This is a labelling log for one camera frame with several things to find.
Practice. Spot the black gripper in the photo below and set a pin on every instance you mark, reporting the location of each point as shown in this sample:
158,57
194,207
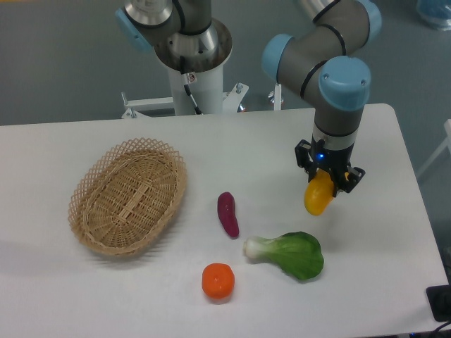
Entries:
313,155

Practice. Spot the yellow mango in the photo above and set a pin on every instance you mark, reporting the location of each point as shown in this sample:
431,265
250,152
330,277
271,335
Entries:
319,193

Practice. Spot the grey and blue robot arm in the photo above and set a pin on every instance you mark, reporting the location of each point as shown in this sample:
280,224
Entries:
320,68

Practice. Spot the green bok choy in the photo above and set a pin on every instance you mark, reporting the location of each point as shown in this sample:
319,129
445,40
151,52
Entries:
297,254

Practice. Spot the purple sweet potato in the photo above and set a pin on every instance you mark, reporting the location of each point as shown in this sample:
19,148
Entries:
226,214

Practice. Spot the orange tangerine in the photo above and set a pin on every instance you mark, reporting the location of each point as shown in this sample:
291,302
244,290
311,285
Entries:
218,281

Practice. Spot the black device at table edge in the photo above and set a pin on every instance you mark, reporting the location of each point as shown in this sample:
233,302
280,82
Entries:
439,302

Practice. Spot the blue object in corner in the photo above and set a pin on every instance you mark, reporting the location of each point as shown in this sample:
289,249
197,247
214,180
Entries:
435,13

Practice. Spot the woven wicker basket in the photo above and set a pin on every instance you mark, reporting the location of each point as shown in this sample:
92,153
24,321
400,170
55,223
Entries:
128,197

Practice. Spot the white frame at right edge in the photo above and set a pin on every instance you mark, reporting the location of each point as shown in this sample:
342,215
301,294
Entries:
444,146

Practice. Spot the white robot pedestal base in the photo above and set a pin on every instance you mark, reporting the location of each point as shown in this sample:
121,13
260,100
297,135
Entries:
192,93

